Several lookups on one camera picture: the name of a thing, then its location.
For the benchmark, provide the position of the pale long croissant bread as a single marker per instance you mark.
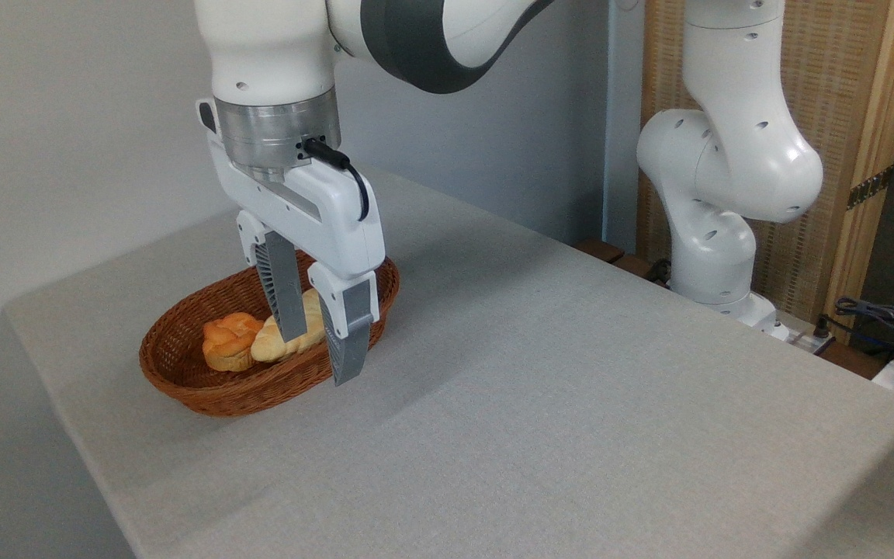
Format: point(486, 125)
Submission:
point(265, 347)

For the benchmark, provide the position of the metal screen hinge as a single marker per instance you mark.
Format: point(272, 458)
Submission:
point(870, 188)

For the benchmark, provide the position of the black plug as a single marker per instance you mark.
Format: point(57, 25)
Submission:
point(822, 328)

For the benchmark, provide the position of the rattan screen with wooden frame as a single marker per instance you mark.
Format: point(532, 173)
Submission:
point(827, 78)

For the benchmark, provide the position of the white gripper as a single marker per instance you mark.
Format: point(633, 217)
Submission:
point(323, 210)

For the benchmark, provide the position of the round orange bread roll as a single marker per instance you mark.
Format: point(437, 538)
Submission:
point(226, 341)

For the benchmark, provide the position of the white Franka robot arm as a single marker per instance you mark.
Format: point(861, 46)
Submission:
point(726, 155)

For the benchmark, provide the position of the brown wicker basket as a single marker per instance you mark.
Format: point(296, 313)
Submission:
point(206, 396)

